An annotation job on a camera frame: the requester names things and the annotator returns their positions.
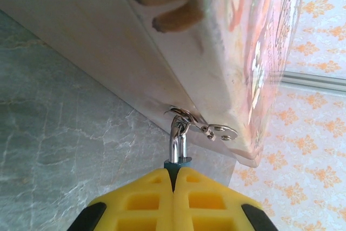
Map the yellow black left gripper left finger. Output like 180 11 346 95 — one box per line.
70 168 174 231

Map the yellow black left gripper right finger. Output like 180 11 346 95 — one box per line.
172 166 280 231

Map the teal padlock with chrome shackle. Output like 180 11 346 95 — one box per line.
163 114 194 181

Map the metal hasp latch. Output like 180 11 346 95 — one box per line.
163 105 239 142

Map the pink printed storage box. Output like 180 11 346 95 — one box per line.
0 0 308 169

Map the aluminium corner post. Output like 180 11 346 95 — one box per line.
280 69 346 93

